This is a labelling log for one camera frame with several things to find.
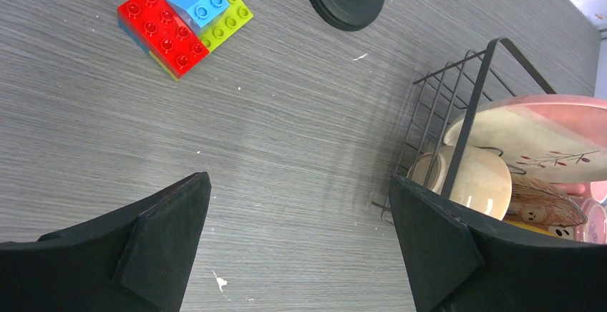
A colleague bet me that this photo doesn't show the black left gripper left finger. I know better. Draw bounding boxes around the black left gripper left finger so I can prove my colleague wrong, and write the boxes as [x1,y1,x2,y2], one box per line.
[1,172,211,311]

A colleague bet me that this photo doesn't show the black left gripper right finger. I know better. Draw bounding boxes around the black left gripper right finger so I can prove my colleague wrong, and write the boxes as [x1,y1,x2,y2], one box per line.
[389,176,606,311]

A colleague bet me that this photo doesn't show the pink patterned mug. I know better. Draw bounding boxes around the pink patterned mug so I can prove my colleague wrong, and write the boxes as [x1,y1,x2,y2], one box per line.
[555,181,606,244]

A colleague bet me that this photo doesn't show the beige ceramic bowl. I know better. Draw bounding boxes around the beige ceramic bowl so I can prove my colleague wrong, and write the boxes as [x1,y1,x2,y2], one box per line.
[407,145,512,220]

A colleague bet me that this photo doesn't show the brown glass bowl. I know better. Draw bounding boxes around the brown glass bowl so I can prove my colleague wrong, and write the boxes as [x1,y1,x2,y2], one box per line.
[504,174,588,227]

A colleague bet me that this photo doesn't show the pink beige leaf plate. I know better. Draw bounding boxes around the pink beige leaf plate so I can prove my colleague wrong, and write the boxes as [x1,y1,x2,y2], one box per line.
[467,94,606,183]

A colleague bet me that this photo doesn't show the red toy brick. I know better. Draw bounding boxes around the red toy brick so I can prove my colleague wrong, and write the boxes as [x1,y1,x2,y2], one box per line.
[117,0,209,79]

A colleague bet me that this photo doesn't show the lime green toy brick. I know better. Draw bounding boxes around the lime green toy brick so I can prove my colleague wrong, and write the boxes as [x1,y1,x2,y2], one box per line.
[199,0,253,52]

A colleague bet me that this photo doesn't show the black wire dish rack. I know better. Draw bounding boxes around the black wire dish rack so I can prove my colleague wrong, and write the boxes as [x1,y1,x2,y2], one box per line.
[372,36,558,226]

